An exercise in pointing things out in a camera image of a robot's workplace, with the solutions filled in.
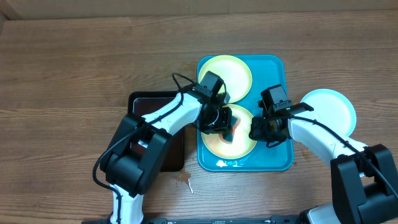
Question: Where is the black rectangular tray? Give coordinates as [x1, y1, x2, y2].
[127, 91, 185, 172]

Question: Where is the teal orange sponge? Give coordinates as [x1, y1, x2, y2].
[219, 116, 241, 144]

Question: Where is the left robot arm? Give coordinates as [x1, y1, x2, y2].
[93, 83, 232, 223]

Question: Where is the light blue plate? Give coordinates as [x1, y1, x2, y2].
[300, 89, 357, 136]

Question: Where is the black base frame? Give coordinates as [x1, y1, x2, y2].
[81, 205, 333, 224]

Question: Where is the yellow plate top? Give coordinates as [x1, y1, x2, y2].
[198, 55, 252, 103]

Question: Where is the teal plastic tray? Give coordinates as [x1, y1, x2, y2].
[197, 55, 294, 172]

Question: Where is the yellow plate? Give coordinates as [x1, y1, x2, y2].
[198, 55, 252, 103]
[201, 104, 257, 159]

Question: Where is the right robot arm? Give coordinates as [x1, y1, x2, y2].
[249, 100, 397, 224]

